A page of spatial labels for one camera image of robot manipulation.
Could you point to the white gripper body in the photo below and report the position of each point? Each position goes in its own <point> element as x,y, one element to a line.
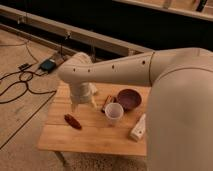
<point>81,93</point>

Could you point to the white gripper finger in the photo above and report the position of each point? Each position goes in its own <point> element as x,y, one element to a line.
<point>92,102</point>
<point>74,107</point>

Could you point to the dark red pepper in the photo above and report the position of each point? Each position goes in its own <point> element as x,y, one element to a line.
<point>72,122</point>

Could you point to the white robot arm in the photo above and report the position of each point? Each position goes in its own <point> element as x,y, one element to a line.
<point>179,114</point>

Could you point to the white sponge block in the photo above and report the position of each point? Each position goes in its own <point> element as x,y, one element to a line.
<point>93,88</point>

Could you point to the brown snack bar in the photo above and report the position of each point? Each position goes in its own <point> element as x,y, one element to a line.
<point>109,99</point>

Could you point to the translucent plastic cup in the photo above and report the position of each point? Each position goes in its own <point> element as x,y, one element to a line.
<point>114,112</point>

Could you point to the dark purple bowl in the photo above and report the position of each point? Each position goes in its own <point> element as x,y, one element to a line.
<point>129,99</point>

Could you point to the wooden table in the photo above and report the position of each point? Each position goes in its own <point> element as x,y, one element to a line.
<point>96,135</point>

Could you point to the white plastic bottle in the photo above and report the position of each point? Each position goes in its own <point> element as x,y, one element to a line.
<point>139,129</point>

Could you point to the small black connector box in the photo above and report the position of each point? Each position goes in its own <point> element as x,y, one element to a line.
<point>24,66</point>

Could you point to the long wooden rail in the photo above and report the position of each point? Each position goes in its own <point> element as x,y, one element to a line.
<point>74,33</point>

